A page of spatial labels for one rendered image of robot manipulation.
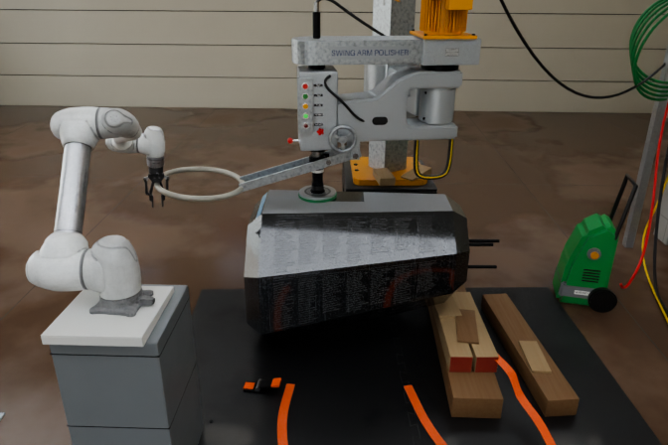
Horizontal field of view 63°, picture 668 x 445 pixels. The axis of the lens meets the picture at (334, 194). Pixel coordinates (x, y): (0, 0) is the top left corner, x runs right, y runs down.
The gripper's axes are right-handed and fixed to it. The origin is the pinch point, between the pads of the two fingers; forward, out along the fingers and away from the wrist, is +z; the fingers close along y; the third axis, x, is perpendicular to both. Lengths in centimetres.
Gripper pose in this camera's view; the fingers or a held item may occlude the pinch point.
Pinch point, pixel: (157, 201)
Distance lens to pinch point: 311.7
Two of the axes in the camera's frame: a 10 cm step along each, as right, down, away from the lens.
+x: -3.7, -3.9, 8.5
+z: -0.8, 9.2, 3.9
